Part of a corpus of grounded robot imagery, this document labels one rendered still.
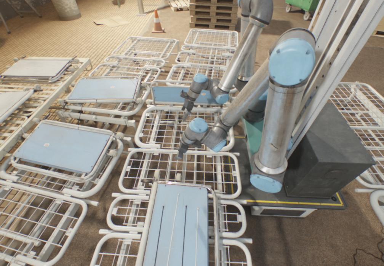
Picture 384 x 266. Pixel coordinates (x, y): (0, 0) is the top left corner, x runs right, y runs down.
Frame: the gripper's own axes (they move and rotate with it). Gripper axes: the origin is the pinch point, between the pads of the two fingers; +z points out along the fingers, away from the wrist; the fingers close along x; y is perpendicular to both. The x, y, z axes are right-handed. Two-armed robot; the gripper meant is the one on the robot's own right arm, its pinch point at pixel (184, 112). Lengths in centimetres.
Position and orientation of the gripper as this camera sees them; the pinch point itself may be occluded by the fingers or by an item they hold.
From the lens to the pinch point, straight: 146.8
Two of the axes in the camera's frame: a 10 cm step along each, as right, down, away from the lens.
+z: -3.9, 7.4, 5.5
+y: 9.1, 2.4, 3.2
